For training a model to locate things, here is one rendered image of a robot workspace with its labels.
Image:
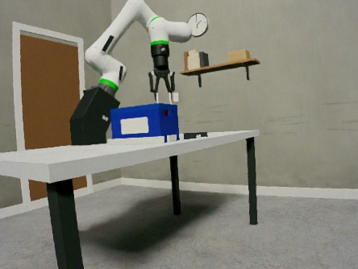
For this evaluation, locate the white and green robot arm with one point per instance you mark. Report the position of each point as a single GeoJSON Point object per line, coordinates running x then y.
{"type": "Point", "coordinates": [160, 31]}

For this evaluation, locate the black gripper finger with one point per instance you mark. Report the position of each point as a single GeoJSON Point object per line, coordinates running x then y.
{"type": "Point", "coordinates": [156, 85]}
{"type": "Point", "coordinates": [170, 90]}

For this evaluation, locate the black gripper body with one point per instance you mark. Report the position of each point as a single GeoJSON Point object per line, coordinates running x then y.
{"type": "Point", "coordinates": [161, 63]}

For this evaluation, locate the blue crate with dividers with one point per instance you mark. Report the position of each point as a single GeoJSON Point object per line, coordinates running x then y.
{"type": "Point", "coordinates": [145, 121]}

